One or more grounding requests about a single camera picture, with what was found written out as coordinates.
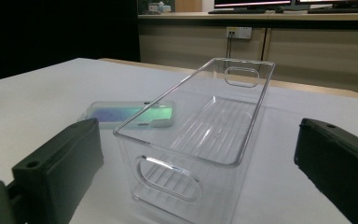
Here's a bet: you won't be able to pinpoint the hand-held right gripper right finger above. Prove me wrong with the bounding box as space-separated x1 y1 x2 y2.
294 117 358 224

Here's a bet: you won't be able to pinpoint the beige desk with panel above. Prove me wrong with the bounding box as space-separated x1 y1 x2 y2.
137 11 358 101

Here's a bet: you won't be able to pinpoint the small boxes on desk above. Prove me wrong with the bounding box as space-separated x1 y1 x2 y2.
147 1 172 14

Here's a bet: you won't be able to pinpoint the translucent iridescent phone case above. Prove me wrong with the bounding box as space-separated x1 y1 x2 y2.
77 100 175 130

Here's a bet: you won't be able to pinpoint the computer monitor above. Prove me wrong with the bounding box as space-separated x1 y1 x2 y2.
213 0 293 9
295 0 358 8

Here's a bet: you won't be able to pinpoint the black power cable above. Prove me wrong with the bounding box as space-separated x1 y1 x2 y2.
226 32 235 59

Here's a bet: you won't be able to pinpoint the white table mat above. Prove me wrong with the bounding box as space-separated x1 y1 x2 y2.
0 57 358 224

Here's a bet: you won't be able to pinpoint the white wall socket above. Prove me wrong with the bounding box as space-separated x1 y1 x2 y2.
226 26 253 40

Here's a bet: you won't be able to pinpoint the black keyboard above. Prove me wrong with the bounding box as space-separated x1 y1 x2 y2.
208 8 267 15
307 7 358 15

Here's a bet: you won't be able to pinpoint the clear plastic storage bin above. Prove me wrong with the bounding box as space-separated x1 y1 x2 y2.
113 57 276 224

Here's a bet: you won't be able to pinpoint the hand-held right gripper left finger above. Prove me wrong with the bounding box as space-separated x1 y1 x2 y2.
7 118 104 224

